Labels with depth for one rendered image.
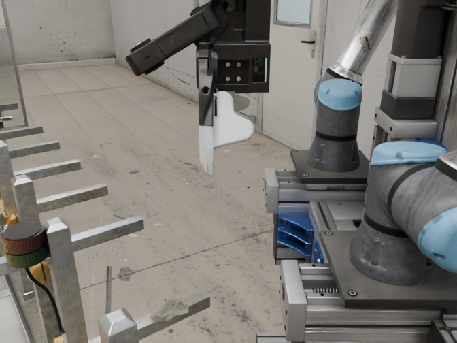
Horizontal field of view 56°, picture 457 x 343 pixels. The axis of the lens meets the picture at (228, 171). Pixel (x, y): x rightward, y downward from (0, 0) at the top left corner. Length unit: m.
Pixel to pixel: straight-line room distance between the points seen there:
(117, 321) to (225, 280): 1.98
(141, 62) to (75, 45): 9.27
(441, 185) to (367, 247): 0.22
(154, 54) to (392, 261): 0.53
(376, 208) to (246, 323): 1.54
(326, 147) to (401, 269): 0.52
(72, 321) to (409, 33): 0.83
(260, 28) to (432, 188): 0.33
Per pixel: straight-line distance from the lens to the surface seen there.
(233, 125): 0.47
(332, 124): 1.21
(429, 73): 0.99
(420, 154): 0.73
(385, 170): 0.75
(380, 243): 0.80
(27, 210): 0.98
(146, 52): 0.50
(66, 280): 0.78
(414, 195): 0.68
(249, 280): 2.50
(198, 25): 0.49
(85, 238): 1.10
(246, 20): 0.49
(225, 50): 0.48
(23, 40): 9.62
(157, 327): 0.99
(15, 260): 0.73
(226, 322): 2.25
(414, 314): 0.88
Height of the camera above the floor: 1.51
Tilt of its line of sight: 23 degrees down
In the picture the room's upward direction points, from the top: straight up
